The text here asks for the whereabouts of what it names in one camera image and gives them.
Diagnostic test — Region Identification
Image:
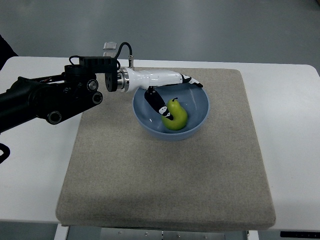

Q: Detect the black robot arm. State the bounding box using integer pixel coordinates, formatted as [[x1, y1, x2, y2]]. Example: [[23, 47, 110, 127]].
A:
[[0, 42, 133, 132]]

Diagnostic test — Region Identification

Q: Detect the lower floor plate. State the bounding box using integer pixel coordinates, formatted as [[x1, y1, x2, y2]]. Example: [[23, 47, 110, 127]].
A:
[[103, 51, 117, 58]]

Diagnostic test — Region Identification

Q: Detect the metal table frame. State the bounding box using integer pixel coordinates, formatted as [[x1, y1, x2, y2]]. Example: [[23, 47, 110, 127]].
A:
[[54, 224, 259, 240]]

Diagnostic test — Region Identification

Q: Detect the green pear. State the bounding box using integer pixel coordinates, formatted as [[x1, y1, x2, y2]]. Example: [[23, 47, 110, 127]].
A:
[[161, 97, 188, 131]]

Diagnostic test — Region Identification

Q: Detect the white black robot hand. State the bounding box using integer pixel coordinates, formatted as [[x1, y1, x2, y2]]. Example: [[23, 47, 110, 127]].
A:
[[117, 67, 203, 121]]

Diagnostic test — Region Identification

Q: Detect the blue bowl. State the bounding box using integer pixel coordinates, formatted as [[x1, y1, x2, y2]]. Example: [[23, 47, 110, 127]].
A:
[[132, 83, 210, 142]]

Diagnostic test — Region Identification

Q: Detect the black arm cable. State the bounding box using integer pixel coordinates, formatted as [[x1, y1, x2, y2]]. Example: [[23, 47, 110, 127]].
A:
[[0, 143, 12, 165]]

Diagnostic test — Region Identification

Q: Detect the grey felt mat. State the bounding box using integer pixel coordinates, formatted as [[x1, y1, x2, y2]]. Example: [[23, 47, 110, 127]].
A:
[[55, 68, 276, 232]]

